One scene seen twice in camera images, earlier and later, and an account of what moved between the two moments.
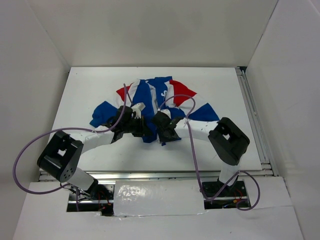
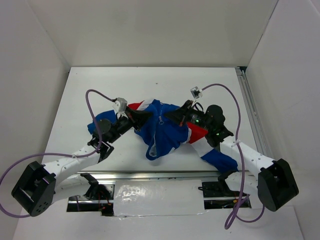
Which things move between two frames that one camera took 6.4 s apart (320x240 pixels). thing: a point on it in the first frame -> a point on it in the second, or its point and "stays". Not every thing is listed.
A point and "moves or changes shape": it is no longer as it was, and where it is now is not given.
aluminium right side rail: [267, 168] stays
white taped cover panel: [144, 198] stays
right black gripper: [163, 139] -> [182, 114]
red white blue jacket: [166, 104] moves or changes shape
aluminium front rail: [164, 175] stays
